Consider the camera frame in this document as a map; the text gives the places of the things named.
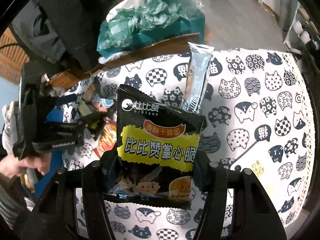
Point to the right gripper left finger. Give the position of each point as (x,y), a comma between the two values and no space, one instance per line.
(69,196)

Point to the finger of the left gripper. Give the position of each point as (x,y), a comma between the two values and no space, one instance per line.
(94,122)
(75,98)

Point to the black noodle snack bag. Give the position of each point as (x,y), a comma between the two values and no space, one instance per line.
(155,151)

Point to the silver blue snack bar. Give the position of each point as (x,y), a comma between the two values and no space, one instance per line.
(198,71)

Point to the blue cardboard shoe box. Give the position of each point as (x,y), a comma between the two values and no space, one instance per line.
(55,116)

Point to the small orange yellow snack pack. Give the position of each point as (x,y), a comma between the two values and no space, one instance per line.
(107,139)

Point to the person left hand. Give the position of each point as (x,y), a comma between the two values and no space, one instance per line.
(11,166)

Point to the grey fleece clothing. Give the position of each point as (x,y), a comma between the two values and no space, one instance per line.
(9,134)

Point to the wooden louvered door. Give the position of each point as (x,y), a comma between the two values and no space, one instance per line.
(13,57)

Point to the dark hanging jackets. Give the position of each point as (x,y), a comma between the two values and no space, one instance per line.
(62,31)

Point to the cat pattern tablecloth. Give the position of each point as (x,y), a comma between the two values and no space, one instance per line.
(259,116)

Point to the teal box with tissue paper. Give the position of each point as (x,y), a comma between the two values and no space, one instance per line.
(132,25)

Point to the shoe rack with shoes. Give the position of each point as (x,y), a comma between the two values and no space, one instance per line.
(302,39)

